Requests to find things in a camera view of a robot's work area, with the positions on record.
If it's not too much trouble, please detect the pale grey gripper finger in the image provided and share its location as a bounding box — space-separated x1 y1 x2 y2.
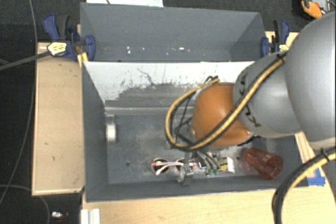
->
175 173 192 187
182 163 195 176

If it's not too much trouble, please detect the pale wood board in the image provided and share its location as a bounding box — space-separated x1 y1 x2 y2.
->
31 41 86 196

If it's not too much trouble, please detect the grey metal bin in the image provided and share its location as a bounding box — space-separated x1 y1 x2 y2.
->
79 2 308 202

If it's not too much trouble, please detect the white ring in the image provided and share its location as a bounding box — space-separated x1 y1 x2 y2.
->
105 122 118 143

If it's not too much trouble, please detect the red clear plastic cup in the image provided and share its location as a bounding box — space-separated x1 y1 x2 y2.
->
243 146 284 180

